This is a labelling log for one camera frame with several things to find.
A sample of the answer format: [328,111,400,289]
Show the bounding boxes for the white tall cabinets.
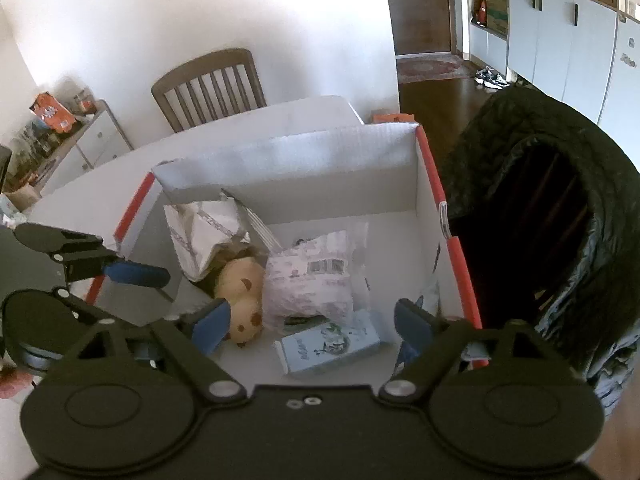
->
[469,0,639,160]

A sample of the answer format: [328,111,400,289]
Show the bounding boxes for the light blue small carton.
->
[273,310,393,377]

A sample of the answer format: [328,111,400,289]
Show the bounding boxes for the beige silver snack bag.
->
[164,190,283,283]

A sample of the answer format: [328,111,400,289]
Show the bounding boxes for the pair of sneakers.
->
[474,66,510,90]

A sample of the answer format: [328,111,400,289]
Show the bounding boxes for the brown wooden chair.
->
[151,48,267,133]

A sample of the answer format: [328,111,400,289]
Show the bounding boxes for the pink white snack packet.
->
[262,222,371,333]

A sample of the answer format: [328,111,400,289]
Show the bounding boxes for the black padded jacket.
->
[439,86,639,413]

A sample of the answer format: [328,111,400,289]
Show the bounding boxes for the person left hand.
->
[0,366,32,399]

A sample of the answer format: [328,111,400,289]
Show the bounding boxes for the yellow plush toy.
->
[215,257,265,346]

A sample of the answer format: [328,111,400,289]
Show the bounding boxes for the orange snack bag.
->
[29,92,76,134]

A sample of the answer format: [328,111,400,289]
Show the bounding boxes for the red white cardboard box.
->
[87,122,480,387]

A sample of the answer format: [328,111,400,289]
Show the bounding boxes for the white sideboard cabinet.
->
[2,100,134,210]

